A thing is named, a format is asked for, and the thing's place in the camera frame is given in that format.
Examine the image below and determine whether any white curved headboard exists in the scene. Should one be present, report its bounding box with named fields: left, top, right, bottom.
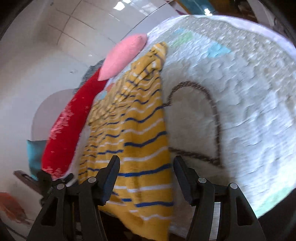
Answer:
left=31, top=89, right=74, bottom=141

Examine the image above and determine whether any teal cushion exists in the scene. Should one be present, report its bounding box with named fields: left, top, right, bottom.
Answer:
left=27, top=140, right=47, bottom=181

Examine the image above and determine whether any brown wooden door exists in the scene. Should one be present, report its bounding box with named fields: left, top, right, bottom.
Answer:
left=176, top=0, right=257, bottom=22

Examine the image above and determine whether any grey checked cloth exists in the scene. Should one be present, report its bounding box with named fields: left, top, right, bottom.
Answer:
left=73, top=59, right=105, bottom=95

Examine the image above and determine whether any yellow striped knit sweater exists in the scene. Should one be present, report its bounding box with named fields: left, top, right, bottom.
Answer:
left=78, top=42, right=174, bottom=240

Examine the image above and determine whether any pink pillow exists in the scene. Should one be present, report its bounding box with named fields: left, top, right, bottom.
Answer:
left=98, top=34, right=147, bottom=81

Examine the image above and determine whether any patterned quilted bedspread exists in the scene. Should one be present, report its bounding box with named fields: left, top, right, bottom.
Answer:
left=87, top=14, right=296, bottom=239

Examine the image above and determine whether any white glossy wardrobe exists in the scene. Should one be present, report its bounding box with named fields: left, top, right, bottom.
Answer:
left=34, top=0, right=181, bottom=68

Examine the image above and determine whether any red floral quilt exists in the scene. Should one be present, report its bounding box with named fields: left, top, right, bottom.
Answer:
left=42, top=69, right=108, bottom=180

